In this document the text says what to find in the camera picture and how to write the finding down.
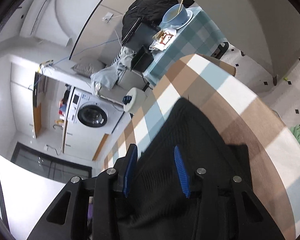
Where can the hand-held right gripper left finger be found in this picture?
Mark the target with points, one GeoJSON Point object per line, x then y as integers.
{"type": "Point", "coordinates": [130, 170]}

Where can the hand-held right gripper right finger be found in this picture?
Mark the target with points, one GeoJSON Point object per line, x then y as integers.
{"type": "Point", "coordinates": [181, 172]}

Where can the black knit shirt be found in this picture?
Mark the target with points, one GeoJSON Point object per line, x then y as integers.
{"type": "Point", "coordinates": [185, 130]}

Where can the white kitchen counter cabinets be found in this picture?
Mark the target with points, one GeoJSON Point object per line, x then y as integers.
{"type": "Point", "coordinates": [85, 142]}

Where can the white washing machine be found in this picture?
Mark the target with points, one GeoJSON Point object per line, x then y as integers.
{"type": "Point", "coordinates": [95, 112]}

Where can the dark blue cloth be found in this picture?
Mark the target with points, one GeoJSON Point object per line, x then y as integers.
{"type": "Point", "coordinates": [127, 100]}

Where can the white round stool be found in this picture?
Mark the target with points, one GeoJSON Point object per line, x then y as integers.
{"type": "Point", "coordinates": [137, 100]}

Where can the dark glass door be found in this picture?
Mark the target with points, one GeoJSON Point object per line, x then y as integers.
{"type": "Point", "coordinates": [52, 162]}

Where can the kitchen faucet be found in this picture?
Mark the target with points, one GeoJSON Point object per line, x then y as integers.
{"type": "Point", "coordinates": [58, 127]}

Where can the grey sofa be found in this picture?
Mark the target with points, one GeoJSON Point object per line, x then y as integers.
{"type": "Point", "coordinates": [125, 80]}

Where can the grey-green garment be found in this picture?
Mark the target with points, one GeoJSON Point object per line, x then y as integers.
{"type": "Point", "coordinates": [123, 60]}

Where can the grey pillow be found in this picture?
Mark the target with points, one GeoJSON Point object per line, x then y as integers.
{"type": "Point", "coordinates": [88, 66]}

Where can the black box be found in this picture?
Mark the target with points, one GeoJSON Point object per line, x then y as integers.
{"type": "Point", "coordinates": [143, 58]}

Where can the range hood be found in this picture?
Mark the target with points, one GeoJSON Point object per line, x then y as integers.
{"type": "Point", "coordinates": [38, 90]}

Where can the green cloth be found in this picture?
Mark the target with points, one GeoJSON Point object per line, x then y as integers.
{"type": "Point", "coordinates": [297, 133]}

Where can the teal checked small table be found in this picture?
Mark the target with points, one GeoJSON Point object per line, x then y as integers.
{"type": "Point", "coordinates": [190, 45]}

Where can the white upper cabinets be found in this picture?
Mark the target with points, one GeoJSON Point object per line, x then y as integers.
{"type": "Point", "coordinates": [22, 100]}

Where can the food tray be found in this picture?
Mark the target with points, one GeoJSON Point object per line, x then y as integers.
{"type": "Point", "coordinates": [165, 37]}

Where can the grey cooker with black lid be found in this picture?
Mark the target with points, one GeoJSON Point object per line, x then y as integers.
{"type": "Point", "coordinates": [145, 33]}

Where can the blue bowl on plate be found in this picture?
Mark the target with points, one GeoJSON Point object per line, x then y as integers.
{"type": "Point", "coordinates": [188, 17]}

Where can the black jacket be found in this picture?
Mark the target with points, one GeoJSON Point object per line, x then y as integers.
{"type": "Point", "coordinates": [152, 5]}

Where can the wooden spoon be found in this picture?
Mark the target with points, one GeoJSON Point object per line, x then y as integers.
{"type": "Point", "coordinates": [181, 3]}

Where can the grey side cabinet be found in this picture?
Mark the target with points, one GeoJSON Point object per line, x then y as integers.
{"type": "Point", "coordinates": [260, 22]}

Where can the white air conditioner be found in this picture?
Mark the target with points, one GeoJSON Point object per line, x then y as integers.
{"type": "Point", "coordinates": [37, 12]}

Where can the wall outlet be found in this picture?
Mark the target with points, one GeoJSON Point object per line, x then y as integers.
{"type": "Point", "coordinates": [107, 17]}

